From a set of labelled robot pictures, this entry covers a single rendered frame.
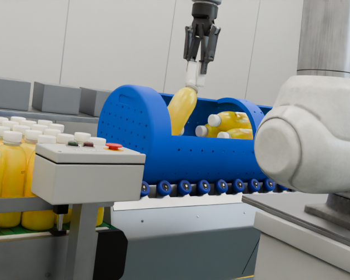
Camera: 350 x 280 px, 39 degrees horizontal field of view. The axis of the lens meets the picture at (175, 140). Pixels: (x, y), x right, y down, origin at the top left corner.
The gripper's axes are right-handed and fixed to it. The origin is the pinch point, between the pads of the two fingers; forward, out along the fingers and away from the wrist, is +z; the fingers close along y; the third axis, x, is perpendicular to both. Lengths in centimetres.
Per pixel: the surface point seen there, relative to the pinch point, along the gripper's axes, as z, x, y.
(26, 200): 32, 54, -15
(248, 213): 41.1, -24.1, -7.0
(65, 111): 35, -86, 251
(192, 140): 18.4, 5.4, -8.7
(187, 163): 25.1, 5.2, -7.7
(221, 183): 31.8, -12.3, -4.7
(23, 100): 29, -51, 254
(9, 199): 31, 58, -15
